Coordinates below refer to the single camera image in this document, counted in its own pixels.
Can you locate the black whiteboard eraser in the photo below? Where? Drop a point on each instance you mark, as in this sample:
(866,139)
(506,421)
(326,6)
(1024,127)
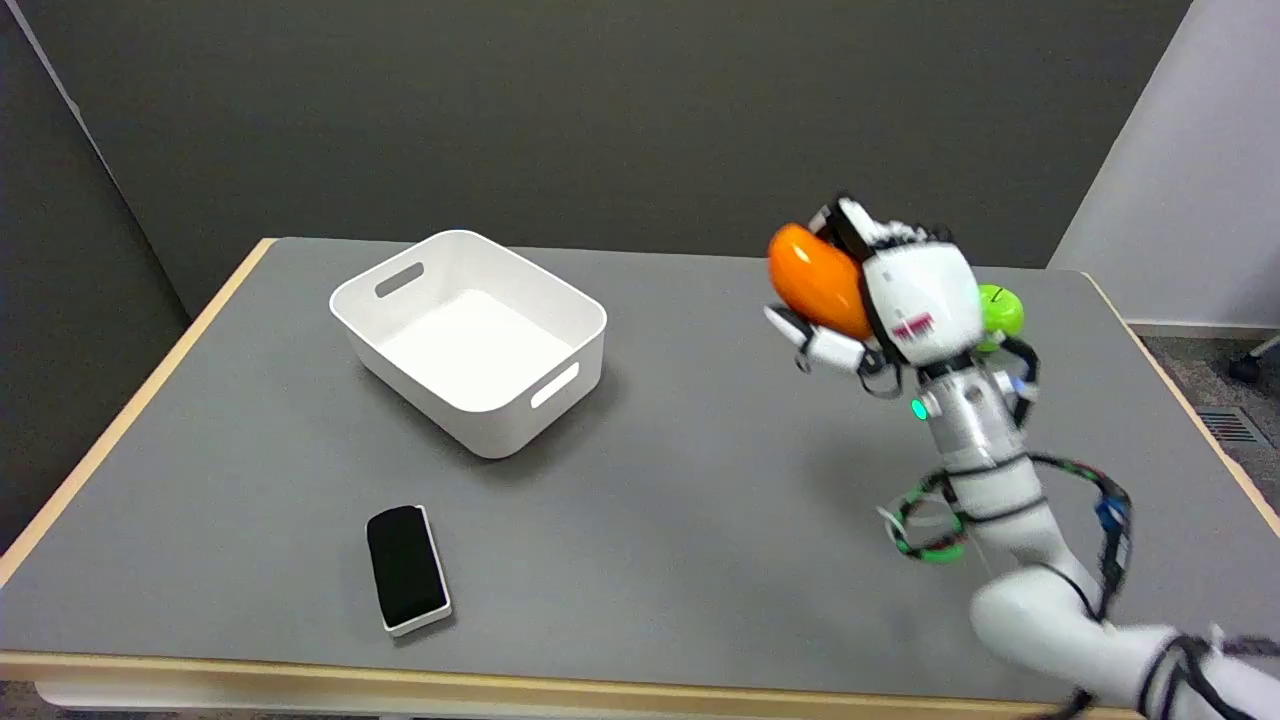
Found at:
(406,568)

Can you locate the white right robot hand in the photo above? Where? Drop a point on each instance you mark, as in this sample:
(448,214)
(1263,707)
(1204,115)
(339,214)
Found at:
(925,295)

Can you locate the green apple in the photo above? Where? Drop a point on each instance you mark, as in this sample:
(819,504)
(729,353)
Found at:
(1003,312)

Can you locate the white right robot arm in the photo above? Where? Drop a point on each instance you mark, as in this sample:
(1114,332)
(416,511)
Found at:
(1010,520)

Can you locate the white plastic storage box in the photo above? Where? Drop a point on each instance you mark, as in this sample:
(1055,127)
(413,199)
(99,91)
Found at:
(470,340)

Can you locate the black chair caster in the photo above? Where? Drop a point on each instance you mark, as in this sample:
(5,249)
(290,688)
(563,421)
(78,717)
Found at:
(1245,368)

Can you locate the floor vent grille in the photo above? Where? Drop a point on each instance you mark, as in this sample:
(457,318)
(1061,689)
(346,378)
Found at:
(1232,427)

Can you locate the orange mango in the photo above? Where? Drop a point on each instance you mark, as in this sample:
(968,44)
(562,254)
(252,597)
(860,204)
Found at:
(815,275)

